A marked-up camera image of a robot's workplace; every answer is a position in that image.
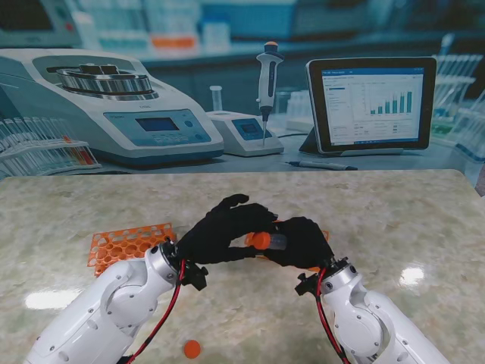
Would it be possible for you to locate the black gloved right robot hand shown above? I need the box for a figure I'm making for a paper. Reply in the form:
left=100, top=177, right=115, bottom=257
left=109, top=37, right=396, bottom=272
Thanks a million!
left=261, top=215, right=335, bottom=269

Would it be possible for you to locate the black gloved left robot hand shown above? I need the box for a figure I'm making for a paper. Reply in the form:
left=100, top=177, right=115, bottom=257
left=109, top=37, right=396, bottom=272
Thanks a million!
left=177, top=193, right=280, bottom=265

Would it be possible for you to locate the clear plastic test tube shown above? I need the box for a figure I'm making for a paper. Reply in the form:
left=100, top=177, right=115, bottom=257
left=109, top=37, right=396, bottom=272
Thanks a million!
left=267, top=233, right=289, bottom=252

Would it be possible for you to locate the orange tube cap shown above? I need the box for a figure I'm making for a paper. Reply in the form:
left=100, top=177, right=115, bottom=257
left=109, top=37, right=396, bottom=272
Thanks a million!
left=252, top=232, right=271, bottom=251
left=183, top=339, right=202, bottom=359

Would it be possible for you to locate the empty orange test tube rack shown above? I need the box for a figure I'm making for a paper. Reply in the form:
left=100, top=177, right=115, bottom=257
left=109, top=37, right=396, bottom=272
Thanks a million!
left=87, top=222, right=179, bottom=276

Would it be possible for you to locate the printed laboratory backdrop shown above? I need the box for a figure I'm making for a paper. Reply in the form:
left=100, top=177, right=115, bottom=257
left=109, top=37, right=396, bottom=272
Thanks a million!
left=0, top=0, right=485, bottom=187

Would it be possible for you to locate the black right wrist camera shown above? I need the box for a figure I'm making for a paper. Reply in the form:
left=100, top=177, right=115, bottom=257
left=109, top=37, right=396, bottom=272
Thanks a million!
left=294, top=272, right=321, bottom=299

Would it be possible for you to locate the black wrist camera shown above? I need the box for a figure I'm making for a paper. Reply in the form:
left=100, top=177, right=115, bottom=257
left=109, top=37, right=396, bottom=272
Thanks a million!
left=180, top=261, right=209, bottom=291
left=294, top=272, right=321, bottom=299

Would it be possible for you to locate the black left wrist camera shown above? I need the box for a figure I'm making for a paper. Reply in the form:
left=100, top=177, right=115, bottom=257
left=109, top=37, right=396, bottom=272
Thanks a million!
left=180, top=261, right=209, bottom=291

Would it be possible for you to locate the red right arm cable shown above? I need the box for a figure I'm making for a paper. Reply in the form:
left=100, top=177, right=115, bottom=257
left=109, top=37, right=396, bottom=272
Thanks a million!
left=316, top=267, right=352, bottom=364

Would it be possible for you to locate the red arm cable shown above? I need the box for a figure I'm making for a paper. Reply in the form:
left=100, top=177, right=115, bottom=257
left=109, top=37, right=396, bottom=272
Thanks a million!
left=124, top=259, right=186, bottom=364
left=316, top=267, right=352, bottom=364

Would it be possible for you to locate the red left arm cable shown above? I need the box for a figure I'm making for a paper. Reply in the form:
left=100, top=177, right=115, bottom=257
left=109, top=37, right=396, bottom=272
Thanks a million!
left=124, top=259, right=186, bottom=364

